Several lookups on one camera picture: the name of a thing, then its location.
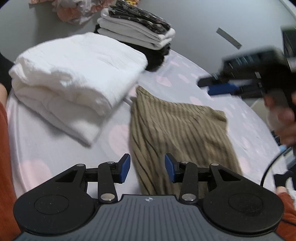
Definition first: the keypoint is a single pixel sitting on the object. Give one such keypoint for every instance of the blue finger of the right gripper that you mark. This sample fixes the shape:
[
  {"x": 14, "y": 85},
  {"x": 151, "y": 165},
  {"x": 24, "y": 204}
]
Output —
[{"x": 221, "y": 89}]

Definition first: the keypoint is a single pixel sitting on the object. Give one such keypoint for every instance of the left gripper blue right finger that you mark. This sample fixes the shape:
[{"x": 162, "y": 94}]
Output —
[{"x": 185, "y": 173}]

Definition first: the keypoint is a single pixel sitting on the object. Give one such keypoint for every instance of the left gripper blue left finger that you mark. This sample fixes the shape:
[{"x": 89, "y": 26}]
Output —
[{"x": 110, "y": 173}]

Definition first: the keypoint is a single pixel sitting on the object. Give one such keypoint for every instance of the brown striped trousers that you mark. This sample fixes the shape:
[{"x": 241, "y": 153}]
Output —
[{"x": 189, "y": 132}]

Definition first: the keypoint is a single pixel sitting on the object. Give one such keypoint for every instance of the right hand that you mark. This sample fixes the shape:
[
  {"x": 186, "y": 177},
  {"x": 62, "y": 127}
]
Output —
[{"x": 281, "y": 120}]

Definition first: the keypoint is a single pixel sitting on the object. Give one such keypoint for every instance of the black folded garment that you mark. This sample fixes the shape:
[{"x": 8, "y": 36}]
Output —
[{"x": 154, "y": 58}]

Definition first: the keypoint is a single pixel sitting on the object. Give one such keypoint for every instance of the black sock foot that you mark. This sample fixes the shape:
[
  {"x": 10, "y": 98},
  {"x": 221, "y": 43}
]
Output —
[{"x": 281, "y": 179}]

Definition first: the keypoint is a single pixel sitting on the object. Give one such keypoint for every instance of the large white folded blanket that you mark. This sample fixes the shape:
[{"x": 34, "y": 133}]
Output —
[{"x": 75, "y": 83}]

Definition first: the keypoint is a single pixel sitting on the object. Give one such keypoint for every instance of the orange red trouser leg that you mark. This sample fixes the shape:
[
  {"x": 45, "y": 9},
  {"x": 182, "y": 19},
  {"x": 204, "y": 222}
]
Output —
[{"x": 9, "y": 227}]

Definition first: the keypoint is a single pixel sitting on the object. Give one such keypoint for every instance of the dark floral folded garment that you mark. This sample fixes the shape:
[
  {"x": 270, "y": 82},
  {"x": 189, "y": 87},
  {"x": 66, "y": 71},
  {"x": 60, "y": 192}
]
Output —
[{"x": 126, "y": 11}]

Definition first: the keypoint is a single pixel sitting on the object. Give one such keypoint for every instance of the white folded garment stack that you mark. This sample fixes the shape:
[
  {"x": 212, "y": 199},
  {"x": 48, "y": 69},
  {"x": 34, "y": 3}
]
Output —
[{"x": 131, "y": 32}]

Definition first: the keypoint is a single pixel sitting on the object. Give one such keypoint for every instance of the crumpled pink grey duvet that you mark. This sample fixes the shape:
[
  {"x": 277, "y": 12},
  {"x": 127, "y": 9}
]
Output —
[{"x": 77, "y": 11}]

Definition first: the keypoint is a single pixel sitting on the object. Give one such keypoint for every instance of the grey wall plate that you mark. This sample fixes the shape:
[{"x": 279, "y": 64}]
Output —
[{"x": 228, "y": 38}]

